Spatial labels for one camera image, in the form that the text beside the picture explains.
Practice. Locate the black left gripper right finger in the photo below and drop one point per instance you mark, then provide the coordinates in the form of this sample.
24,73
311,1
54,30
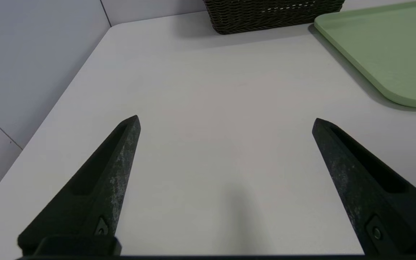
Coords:
370,195

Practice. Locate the light green plastic tray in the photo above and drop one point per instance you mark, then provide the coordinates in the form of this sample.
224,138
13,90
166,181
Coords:
392,54

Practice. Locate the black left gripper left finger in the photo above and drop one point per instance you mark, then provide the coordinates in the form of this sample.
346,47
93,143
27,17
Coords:
96,187

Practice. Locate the dark brown wicker basket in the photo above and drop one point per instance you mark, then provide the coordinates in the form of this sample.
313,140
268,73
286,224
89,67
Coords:
273,14

